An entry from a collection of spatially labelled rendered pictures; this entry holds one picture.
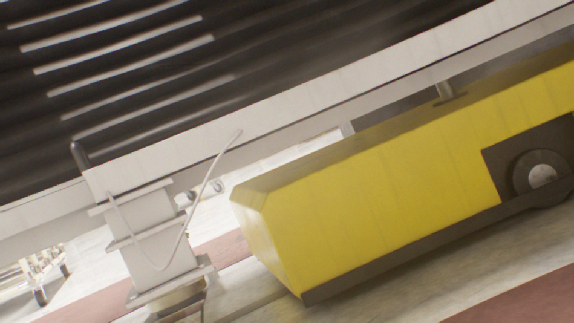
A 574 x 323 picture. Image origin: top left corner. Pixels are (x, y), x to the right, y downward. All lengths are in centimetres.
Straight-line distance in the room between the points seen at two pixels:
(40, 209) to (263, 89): 41
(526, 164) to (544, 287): 49
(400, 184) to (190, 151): 51
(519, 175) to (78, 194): 89
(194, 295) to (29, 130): 37
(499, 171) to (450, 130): 18
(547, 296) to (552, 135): 60
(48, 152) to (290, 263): 48
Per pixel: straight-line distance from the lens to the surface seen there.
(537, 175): 164
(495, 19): 125
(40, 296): 401
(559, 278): 121
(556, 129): 169
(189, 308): 117
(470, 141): 152
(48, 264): 459
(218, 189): 696
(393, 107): 325
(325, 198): 143
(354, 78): 116
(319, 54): 131
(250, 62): 129
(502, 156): 164
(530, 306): 113
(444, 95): 191
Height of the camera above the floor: 38
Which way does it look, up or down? 4 degrees down
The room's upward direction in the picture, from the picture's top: 23 degrees counter-clockwise
